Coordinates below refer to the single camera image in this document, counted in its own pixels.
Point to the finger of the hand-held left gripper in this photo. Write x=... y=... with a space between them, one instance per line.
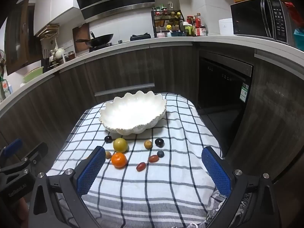
x=14 y=146
x=38 y=152

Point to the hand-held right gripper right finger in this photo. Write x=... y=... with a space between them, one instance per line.
x=216 y=171

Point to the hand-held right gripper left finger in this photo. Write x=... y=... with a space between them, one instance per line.
x=91 y=168

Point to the dark purple grape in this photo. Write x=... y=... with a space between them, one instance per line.
x=108 y=139
x=159 y=142

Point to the yellow-green round citrus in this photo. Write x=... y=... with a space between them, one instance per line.
x=120 y=144

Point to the red cherry tomato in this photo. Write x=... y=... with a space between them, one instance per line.
x=153 y=158
x=141 y=166

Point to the blueberry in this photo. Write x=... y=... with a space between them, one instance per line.
x=160 y=154

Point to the white scalloped ceramic bowl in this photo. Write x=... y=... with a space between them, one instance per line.
x=133 y=111

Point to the white black checked cloth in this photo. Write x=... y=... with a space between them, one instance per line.
x=152 y=190

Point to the green plastic tray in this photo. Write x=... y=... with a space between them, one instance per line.
x=33 y=76

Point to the black built-in dishwasher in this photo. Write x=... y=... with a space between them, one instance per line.
x=220 y=87

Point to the black dish rack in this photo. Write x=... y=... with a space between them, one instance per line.
x=51 y=61

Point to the white teapot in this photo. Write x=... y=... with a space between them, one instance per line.
x=59 y=52

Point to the dark wood base cabinet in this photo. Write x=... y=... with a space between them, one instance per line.
x=123 y=66

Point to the dark wooden framed window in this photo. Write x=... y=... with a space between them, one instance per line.
x=21 y=35

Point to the wooden cutting board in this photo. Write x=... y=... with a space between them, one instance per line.
x=80 y=32

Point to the black wok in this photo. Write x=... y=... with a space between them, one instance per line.
x=102 y=39

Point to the black stove grate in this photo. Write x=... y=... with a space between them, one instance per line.
x=140 y=37

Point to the white round container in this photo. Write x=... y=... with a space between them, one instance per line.
x=225 y=27

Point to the green plastic container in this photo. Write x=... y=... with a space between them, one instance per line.
x=187 y=29

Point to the red label bottle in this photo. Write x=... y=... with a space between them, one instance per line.
x=200 y=27

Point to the dark sauce bottle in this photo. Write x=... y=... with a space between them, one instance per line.
x=193 y=25

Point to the yellow cap bottle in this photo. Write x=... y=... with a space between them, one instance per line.
x=168 y=27

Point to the red sauce jar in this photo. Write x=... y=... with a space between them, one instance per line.
x=189 y=20

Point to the teal plastic basket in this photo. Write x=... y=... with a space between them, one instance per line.
x=299 y=40

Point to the black microwave oven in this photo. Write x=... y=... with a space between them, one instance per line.
x=251 y=19

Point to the group of spice jars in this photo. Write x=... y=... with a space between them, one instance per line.
x=166 y=16

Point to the gold wall rack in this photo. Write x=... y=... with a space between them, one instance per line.
x=47 y=30

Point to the white wall cabinet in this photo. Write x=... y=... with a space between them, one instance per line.
x=54 y=9

